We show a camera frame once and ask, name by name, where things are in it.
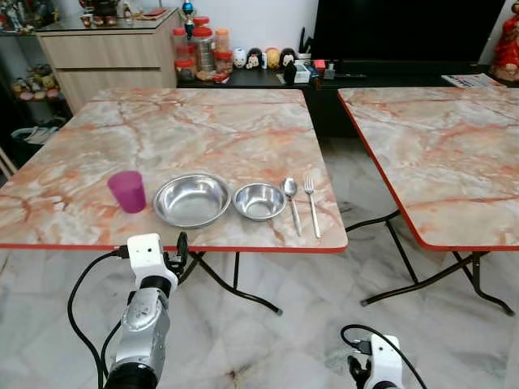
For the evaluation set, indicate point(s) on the large steel bowl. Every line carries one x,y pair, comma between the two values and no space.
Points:
191,201

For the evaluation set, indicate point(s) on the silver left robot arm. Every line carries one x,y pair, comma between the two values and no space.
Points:
142,332

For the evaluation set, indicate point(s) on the purple plastic cup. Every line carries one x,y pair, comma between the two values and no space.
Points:
127,193

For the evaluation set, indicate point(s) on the small steel bowl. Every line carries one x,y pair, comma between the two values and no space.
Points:
259,202

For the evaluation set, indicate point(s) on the marble top folding table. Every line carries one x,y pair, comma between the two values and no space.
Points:
438,154
162,130

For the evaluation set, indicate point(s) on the steel spoon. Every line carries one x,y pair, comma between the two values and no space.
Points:
289,188

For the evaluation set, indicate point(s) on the steel fork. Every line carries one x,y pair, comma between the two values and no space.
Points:
311,207

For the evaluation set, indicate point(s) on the red lid plastic jar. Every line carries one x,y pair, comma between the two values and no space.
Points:
183,53

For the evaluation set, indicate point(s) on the small white figurine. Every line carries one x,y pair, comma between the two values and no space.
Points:
239,58

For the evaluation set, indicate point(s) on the tall red lid jar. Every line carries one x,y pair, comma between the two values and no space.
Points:
203,50

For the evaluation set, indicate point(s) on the light wooden cabinet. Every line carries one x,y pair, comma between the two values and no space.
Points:
109,61

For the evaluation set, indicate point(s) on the small black figurine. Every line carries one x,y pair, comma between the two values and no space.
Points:
287,57
254,59

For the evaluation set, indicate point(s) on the orange plastic jar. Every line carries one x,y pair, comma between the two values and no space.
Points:
222,47

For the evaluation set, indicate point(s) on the small yellow figurine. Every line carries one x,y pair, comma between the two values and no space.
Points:
272,57

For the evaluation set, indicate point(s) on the small white box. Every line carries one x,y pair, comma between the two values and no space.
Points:
302,74

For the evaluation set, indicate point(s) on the glass display shelf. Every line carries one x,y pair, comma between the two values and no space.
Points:
32,89

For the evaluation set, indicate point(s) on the small blue trophy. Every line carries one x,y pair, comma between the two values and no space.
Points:
188,11

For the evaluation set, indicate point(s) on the red and gold statue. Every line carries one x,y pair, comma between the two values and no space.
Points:
507,49

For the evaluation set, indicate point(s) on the printed magazine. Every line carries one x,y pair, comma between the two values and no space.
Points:
473,80

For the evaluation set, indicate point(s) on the black flat television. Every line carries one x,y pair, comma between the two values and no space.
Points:
405,28

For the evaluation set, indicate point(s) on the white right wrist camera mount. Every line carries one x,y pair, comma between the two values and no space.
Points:
386,361

